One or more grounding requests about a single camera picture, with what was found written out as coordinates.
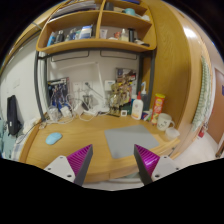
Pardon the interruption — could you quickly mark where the white mug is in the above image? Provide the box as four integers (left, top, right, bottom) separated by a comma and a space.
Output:
157, 113, 175, 131

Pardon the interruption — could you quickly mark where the wooden wall shelf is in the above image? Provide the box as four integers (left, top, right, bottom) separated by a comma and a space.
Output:
36, 0, 156, 54

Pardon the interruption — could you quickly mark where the light blue computer mouse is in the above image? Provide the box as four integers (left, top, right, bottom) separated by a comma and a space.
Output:
46, 132, 62, 145

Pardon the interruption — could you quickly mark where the white desk lamp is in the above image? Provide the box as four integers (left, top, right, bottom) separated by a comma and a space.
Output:
56, 61, 113, 112

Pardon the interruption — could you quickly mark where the white tube on shelf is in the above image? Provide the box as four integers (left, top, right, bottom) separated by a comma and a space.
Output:
100, 29, 108, 39

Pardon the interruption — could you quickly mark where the small white cube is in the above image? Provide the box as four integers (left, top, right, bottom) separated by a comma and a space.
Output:
121, 110, 127, 117

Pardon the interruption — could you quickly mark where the brown action figure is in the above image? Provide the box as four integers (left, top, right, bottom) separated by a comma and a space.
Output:
109, 75, 132, 116

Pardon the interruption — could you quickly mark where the black bottle on shelf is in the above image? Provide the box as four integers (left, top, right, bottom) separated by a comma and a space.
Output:
128, 28, 135, 43

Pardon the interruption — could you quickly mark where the green patterned hanging towel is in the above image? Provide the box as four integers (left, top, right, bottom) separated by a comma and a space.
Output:
192, 57, 211, 132

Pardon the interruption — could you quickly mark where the white lotion pump bottle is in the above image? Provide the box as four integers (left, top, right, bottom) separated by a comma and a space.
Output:
131, 93, 143, 120

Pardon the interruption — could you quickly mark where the blue bottle on shelf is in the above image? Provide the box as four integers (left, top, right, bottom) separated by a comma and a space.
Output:
47, 32, 56, 47

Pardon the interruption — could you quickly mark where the red yellow chips can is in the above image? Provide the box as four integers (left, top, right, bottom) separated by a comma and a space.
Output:
151, 94, 165, 124

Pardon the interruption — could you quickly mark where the dark spray bottle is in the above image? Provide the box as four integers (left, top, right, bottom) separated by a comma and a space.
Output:
141, 81, 148, 111

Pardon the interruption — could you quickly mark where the wooden desk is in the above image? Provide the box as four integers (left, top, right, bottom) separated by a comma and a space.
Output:
19, 116, 180, 183

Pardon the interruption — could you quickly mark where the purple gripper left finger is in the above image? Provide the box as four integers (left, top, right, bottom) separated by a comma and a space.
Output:
44, 144, 93, 186

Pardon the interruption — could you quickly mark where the small clear plastic cup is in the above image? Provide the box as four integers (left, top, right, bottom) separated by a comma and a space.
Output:
165, 127, 180, 140

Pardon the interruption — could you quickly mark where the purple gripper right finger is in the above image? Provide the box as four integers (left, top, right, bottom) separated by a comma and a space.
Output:
134, 144, 180, 185

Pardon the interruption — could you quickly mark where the teal bowl on shelf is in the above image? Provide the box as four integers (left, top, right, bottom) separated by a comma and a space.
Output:
124, 8, 136, 16

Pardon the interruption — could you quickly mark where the grey mouse pad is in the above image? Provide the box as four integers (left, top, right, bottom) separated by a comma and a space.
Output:
104, 125, 159, 159

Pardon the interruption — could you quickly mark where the robot figure poster box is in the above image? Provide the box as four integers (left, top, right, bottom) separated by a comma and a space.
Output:
48, 77, 69, 109

